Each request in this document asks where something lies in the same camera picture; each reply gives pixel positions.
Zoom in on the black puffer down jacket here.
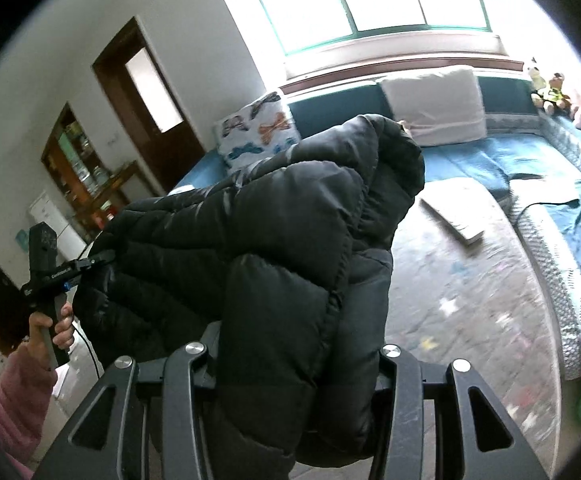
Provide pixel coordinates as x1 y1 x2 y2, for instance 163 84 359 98
74 114 425 479

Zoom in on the pink sleeved left forearm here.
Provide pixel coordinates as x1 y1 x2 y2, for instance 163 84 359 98
0 340 57 479

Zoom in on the person's left hand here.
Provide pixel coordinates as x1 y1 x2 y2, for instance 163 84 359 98
25 302 74 370

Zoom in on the white refrigerator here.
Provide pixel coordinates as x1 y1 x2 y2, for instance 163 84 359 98
28 192 88 260

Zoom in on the wooden display cabinet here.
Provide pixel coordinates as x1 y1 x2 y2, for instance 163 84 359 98
41 105 150 242

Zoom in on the dark wooden door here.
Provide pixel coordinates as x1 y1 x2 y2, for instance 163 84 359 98
93 18 205 191

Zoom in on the butterfly print pillow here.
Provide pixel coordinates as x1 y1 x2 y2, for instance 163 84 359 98
213 89 301 174

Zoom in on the beige back cushion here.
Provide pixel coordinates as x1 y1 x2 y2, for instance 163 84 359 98
379 65 488 148

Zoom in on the grey star quilted mat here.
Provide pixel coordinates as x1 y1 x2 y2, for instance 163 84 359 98
385 178 561 474

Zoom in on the teal sofa bed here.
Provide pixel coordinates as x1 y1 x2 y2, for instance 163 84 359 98
166 75 581 426

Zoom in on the white husky plush toy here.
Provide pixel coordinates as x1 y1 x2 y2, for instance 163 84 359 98
525 58 548 110

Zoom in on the brown bear plush toy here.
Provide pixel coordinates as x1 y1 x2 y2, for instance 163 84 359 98
539 73 571 115

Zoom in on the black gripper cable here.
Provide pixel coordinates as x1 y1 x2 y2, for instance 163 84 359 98
69 320 103 380

